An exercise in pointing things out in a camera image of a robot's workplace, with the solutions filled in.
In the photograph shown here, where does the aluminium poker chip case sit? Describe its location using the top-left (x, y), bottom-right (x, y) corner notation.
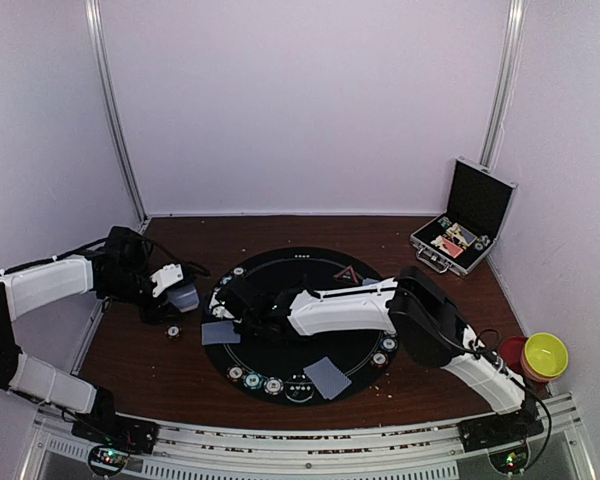
top-left (410, 157), bottom-right (517, 277)

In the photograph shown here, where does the red triangular button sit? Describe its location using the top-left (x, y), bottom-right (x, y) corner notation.
top-left (333, 266), bottom-right (361, 285)

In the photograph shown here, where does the aluminium corner post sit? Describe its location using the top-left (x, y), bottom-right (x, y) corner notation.
top-left (479, 0), bottom-right (526, 171)
top-left (85, 0), bottom-right (149, 225)

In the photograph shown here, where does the aluminium left corner post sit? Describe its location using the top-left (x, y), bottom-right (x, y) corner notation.
top-left (85, 0), bottom-right (149, 225)

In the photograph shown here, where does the aluminium right corner post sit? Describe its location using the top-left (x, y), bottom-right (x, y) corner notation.
top-left (479, 0), bottom-right (526, 171)

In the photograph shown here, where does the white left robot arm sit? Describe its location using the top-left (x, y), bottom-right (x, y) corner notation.
top-left (0, 226), bottom-right (185, 444)

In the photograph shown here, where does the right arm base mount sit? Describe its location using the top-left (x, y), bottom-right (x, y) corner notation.
top-left (457, 411), bottom-right (544, 452)

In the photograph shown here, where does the aluminium front rail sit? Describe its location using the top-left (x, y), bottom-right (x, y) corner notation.
top-left (19, 392), bottom-right (596, 480)

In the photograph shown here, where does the yellow-green plastic bowl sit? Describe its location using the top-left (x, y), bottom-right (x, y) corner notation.
top-left (522, 332), bottom-right (569, 379)

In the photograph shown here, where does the red patterned bowl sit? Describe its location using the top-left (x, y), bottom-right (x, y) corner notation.
top-left (498, 336), bottom-right (550, 384)

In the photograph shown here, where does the black round poker mat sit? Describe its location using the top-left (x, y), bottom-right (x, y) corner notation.
top-left (201, 247), bottom-right (399, 407)

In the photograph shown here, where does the blue-backed playing card deck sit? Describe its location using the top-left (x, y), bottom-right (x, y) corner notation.
top-left (167, 284), bottom-right (200, 313)

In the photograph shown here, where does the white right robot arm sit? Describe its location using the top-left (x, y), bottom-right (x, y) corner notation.
top-left (209, 267), bottom-right (537, 442)

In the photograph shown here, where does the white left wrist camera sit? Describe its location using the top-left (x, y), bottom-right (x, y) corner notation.
top-left (150, 264), bottom-right (184, 298)

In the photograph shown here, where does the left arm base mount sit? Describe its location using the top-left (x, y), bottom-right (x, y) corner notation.
top-left (71, 415), bottom-right (159, 454)

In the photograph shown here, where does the red card deck in case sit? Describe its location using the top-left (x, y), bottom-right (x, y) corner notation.
top-left (435, 236), bottom-right (464, 258)

